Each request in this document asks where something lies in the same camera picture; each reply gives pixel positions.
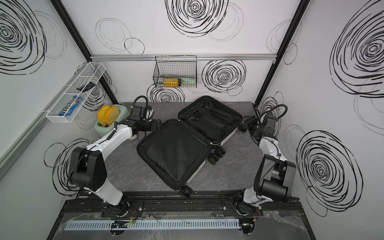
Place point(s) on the yellow toast slice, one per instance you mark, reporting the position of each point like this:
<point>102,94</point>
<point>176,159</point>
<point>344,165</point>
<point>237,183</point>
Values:
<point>102,115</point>
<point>112,115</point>

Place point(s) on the white hard-shell suitcase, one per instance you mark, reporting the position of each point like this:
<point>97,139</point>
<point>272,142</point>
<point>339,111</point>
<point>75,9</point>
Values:
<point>179,148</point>

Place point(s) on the mint green toaster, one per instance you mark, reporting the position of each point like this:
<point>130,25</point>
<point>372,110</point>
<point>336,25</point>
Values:
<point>104,130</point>

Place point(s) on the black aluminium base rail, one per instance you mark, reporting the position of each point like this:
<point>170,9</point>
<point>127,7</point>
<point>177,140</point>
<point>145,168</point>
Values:
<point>226,203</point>

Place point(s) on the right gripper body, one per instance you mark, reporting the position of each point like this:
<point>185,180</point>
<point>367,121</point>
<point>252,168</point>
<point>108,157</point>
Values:
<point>253,124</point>

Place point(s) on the yellow toast slice right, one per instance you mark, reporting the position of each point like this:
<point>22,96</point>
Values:
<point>112,115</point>

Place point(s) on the yellow sponge in basket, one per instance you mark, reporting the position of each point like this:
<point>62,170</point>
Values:
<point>171,83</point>

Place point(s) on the black remote control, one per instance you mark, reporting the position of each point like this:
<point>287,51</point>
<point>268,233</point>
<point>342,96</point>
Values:
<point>86,87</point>

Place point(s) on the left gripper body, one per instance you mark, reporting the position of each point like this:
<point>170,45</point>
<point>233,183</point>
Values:
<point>150,125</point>

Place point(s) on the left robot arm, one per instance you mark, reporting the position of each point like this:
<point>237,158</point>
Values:
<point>87,168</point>

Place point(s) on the white wire wall shelf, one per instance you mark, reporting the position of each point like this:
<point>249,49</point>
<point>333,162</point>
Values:
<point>89,72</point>

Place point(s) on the green item in basket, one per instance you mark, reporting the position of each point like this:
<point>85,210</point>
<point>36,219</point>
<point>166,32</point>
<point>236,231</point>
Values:
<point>188,82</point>

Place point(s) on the yellow toast slice left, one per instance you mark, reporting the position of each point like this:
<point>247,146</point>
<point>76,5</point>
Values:
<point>102,115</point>

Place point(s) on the black wire wall basket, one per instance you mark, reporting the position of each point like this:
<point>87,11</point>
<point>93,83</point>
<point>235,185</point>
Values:
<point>174,66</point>

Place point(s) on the white slotted cable duct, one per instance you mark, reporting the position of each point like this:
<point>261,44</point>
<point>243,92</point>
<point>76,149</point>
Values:
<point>194,224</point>

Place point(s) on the blue candy packet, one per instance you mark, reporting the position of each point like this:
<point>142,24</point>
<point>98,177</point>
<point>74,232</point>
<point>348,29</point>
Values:
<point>71,106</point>

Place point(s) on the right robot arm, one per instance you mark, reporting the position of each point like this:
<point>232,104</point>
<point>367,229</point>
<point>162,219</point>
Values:
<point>275,177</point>

